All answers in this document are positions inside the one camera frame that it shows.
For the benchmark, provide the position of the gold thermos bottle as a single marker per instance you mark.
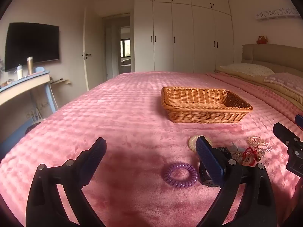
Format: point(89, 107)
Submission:
point(30, 66)

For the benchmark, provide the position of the pink fleece blanket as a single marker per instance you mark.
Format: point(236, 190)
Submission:
point(118, 113)

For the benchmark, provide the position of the white wardrobe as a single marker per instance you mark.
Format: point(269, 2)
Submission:
point(182, 35)

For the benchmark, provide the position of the curved beige desk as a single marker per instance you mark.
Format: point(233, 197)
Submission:
point(21, 87)

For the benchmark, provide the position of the black wall television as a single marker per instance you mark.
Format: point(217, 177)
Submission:
point(32, 45)

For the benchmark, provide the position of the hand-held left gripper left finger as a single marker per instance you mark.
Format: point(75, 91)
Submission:
point(95, 156)

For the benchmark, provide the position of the beige bed headboard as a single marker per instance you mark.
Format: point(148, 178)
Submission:
point(274, 53)

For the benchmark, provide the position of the white room door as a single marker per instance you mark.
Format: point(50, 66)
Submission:
point(91, 52)

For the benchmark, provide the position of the red plush toy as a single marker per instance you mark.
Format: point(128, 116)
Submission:
point(262, 40)

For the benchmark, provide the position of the blue grey hair clip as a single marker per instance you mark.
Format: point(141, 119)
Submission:
point(233, 147)

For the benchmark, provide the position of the window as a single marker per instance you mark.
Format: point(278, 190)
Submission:
point(125, 48)

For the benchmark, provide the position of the beige quilt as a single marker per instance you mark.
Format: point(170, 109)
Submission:
point(272, 88)

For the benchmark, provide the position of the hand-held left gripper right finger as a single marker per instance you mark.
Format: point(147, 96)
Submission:
point(209, 157)

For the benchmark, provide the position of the small wooden wall shelf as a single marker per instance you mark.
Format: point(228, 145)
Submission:
point(60, 81)

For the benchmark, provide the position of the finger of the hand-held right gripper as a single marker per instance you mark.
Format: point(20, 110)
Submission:
point(299, 120)
point(284, 131)

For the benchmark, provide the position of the white bottle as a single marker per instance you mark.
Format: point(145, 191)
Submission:
point(19, 73)

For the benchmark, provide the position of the white carved wall shelf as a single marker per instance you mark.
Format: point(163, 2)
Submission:
point(277, 15)

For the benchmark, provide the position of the pink pillow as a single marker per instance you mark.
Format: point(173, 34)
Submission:
point(286, 81)

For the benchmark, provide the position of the brown wicker basket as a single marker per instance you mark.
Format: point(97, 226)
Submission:
point(201, 115)

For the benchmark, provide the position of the white floral pillow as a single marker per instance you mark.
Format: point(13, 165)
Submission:
point(246, 69)

